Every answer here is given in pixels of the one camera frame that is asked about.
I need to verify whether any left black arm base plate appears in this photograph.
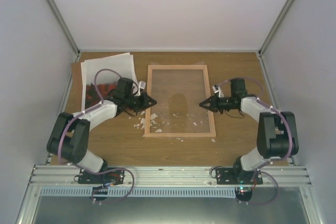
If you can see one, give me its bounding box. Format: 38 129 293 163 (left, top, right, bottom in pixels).
74 169 124 185

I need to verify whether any slotted grey cable duct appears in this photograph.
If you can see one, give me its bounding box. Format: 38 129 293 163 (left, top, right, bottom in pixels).
40 186 236 198

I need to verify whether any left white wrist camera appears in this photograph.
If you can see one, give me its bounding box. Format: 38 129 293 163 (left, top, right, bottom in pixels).
136 81 146 96

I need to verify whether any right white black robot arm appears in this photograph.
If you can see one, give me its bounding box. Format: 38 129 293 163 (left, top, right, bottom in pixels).
199 77 299 185

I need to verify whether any aluminium corner post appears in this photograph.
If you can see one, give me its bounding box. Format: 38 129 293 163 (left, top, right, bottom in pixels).
258 0 295 58
33 0 81 58

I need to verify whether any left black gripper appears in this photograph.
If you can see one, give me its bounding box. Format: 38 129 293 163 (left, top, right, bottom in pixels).
125 92 157 113

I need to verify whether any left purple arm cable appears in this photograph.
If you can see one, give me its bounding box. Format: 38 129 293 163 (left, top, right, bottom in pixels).
57 68 121 166

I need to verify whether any aluminium front mounting rail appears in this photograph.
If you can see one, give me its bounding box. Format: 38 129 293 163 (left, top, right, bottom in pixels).
29 165 311 187

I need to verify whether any right aluminium corner post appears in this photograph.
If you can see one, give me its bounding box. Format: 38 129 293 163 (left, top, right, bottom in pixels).
258 0 295 58

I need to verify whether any light wooden picture frame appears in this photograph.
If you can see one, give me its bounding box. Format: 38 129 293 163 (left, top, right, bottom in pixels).
143 63 217 138

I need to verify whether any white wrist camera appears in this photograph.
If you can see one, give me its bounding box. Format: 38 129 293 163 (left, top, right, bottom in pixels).
136 81 146 96
212 84 224 98

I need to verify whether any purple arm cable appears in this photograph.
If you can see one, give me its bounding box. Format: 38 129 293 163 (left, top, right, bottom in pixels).
217 76 293 180
57 68 121 166

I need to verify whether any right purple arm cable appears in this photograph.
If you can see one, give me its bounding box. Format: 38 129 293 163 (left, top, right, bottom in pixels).
217 76 293 180

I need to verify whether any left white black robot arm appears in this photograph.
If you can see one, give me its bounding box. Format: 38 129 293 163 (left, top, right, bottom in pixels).
46 78 157 184

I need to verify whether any left aluminium corner post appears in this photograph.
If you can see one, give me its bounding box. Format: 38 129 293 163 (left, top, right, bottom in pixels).
33 0 81 58

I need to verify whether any clear plastic frame sheet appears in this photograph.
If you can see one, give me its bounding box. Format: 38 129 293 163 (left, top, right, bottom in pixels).
141 54 212 133

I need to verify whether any brown frame backing board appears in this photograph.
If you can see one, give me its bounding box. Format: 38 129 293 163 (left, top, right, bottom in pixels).
71 62 82 100

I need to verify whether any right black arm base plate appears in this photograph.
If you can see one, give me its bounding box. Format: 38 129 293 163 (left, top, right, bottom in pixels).
215 167 263 185

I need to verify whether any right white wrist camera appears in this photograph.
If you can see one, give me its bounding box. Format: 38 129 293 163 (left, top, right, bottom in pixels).
212 84 224 98

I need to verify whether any white paper sheet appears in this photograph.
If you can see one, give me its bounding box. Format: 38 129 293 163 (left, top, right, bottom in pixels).
81 52 137 85

